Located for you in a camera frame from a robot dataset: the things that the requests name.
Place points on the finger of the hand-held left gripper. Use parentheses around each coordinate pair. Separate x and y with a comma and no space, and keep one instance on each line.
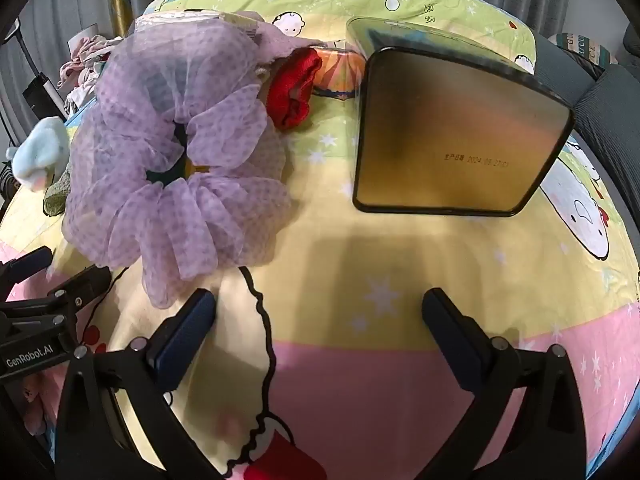
(27,265)
(82,285)

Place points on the black metal tin box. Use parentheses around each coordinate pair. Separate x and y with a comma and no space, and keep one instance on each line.
(450,130)

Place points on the green knitted scrunchie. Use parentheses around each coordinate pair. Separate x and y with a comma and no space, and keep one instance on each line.
(57,195)

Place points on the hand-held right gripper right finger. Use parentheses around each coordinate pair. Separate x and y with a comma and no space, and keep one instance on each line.
(450,342)

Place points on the pile of clothes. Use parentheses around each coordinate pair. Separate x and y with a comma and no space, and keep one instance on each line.
(80,70)

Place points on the light blue plush toy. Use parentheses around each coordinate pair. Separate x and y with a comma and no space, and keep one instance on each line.
(37,150)

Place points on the purple cloth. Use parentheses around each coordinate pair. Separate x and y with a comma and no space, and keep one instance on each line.
(280,40)

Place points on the purple organza scrunchie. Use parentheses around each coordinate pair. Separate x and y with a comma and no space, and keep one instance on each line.
(225,125)

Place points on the small orange blue box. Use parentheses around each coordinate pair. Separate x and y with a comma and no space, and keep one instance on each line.
(340,72)

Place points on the grey sofa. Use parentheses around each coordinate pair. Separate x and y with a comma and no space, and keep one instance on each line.
(605,105)

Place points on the cartoon printed blanket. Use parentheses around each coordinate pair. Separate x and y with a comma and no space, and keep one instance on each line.
(350,260)

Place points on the striped patterned cushion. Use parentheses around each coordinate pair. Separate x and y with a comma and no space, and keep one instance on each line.
(580,49)

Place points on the black tripod stand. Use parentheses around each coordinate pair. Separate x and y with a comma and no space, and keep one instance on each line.
(42,92)

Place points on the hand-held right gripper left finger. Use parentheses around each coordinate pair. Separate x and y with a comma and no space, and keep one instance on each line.
(182,342)

